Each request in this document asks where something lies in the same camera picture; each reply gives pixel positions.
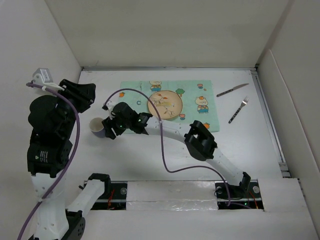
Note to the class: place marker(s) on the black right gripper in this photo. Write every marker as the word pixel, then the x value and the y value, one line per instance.
pixel 109 124

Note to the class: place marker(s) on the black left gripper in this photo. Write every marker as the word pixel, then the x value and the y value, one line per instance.
pixel 85 92

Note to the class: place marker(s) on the purple ceramic mug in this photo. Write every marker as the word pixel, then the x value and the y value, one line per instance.
pixel 96 127

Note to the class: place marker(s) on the bird painted ceramic plate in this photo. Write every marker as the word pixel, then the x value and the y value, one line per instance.
pixel 168 104

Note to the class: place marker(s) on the green cartoon placemat cloth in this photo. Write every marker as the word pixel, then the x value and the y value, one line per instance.
pixel 198 102

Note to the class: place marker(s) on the steak knife dark handle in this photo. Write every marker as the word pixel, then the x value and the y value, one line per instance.
pixel 232 89

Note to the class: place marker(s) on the fork dark handle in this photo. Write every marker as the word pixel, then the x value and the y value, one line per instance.
pixel 243 104

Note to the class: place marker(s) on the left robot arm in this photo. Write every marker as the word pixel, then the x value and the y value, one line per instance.
pixel 53 118

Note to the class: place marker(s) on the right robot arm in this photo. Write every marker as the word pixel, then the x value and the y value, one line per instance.
pixel 199 141

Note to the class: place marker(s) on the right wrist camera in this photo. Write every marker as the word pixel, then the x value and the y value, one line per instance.
pixel 108 106

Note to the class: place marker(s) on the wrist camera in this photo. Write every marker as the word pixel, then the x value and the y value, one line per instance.
pixel 108 106
pixel 42 77

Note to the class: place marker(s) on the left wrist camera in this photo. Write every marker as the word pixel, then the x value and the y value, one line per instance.
pixel 42 77

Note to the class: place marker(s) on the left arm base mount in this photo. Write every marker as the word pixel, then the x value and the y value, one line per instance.
pixel 115 200

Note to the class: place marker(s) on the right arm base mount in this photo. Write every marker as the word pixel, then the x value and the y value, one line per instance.
pixel 248 199

